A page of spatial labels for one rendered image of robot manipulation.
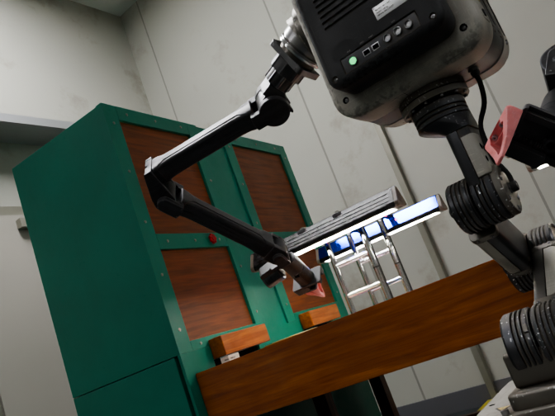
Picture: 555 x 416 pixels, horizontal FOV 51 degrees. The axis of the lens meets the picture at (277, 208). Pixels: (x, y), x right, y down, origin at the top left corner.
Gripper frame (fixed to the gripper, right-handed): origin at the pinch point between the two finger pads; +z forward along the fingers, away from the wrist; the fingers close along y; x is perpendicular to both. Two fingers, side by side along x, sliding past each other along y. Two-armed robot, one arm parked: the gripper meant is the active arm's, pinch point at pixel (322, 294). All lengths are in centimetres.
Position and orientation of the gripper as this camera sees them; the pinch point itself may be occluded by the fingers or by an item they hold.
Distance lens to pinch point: 190.5
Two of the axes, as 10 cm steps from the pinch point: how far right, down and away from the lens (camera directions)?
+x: -0.7, 6.8, -7.3
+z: 6.0, 6.1, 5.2
